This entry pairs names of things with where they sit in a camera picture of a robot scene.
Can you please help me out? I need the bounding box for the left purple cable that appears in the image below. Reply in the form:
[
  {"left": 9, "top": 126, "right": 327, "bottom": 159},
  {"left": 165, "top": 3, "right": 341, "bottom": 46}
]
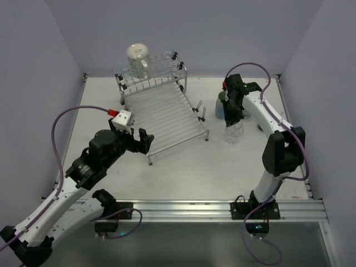
[{"left": 0, "top": 105, "right": 142, "bottom": 253}]

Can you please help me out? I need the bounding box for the silver wire dish rack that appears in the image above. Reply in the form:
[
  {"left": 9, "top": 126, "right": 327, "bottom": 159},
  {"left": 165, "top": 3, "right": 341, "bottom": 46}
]
[{"left": 115, "top": 51, "right": 210, "bottom": 165}]

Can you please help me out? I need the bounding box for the green cup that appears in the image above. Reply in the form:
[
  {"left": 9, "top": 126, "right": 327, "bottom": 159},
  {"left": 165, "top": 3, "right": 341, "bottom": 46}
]
[{"left": 216, "top": 91, "right": 226, "bottom": 107}]

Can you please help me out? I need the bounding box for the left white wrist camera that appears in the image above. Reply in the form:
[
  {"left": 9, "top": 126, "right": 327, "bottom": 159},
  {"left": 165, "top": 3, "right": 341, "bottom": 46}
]
[{"left": 112, "top": 110, "right": 134, "bottom": 134}]

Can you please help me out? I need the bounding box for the left black controller box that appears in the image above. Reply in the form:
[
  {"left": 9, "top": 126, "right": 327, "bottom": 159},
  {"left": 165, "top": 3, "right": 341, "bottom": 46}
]
[{"left": 94, "top": 221, "right": 118, "bottom": 236}]

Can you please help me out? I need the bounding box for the aluminium mounting rail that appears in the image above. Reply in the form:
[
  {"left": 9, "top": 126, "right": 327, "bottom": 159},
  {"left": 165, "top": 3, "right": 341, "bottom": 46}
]
[{"left": 116, "top": 200, "right": 328, "bottom": 223}]

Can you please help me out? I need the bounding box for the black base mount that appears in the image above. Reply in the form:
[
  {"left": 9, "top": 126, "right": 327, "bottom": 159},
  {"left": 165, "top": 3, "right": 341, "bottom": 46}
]
[
  {"left": 230, "top": 193, "right": 281, "bottom": 220},
  {"left": 93, "top": 202, "right": 134, "bottom": 221}
]

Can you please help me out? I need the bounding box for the large glass mug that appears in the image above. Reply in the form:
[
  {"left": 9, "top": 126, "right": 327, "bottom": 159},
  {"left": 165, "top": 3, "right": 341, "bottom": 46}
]
[{"left": 126, "top": 43, "right": 152, "bottom": 80}]

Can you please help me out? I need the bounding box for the black controller box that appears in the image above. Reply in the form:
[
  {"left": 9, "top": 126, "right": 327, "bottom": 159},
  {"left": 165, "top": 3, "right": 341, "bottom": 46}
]
[
  {"left": 246, "top": 222, "right": 270, "bottom": 235},
  {"left": 94, "top": 221, "right": 118, "bottom": 236}
]

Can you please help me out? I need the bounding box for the purple cable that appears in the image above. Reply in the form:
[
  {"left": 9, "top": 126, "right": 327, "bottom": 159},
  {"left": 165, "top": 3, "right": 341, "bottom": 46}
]
[
  {"left": 225, "top": 62, "right": 311, "bottom": 265},
  {"left": 0, "top": 105, "right": 142, "bottom": 253}
]

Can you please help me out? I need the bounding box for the light blue cup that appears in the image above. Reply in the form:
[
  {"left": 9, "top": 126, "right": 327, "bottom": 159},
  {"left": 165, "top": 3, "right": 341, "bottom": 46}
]
[{"left": 215, "top": 100, "right": 225, "bottom": 120}]

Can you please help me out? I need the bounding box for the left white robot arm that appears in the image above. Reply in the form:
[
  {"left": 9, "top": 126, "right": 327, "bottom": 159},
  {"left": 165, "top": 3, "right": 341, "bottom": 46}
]
[{"left": 1, "top": 120, "right": 154, "bottom": 266}]

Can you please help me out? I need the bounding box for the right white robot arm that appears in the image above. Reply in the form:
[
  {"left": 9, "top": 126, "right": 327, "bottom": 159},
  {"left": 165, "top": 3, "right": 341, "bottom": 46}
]
[{"left": 222, "top": 74, "right": 305, "bottom": 204}]

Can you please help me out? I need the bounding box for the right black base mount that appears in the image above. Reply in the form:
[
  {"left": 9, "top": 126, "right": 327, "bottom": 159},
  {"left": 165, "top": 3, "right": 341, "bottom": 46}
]
[{"left": 230, "top": 193, "right": 281, "bottom": 220}]

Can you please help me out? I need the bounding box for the right black controller box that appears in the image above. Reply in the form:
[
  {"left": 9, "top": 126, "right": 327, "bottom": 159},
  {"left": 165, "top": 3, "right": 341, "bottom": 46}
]
[{"left": 246, "top": 222, "right": 270, "bottom": 235}]

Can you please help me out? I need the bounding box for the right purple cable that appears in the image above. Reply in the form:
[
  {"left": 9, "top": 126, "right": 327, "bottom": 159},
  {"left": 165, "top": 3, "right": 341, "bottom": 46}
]
[{"left": 225, "top": 62, "right": 311, "bottom": 265}]

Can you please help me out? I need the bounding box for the white ceramic mug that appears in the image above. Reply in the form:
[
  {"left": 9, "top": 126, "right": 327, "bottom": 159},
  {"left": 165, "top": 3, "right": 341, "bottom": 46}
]
[{"left": 243, "top": 110, "right": 251, "bottom": 119}]

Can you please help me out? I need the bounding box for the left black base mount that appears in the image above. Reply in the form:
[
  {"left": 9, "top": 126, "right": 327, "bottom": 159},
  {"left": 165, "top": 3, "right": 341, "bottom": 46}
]
[{"left": 93, "top": 202, "right": 134, "bottom": 221}]

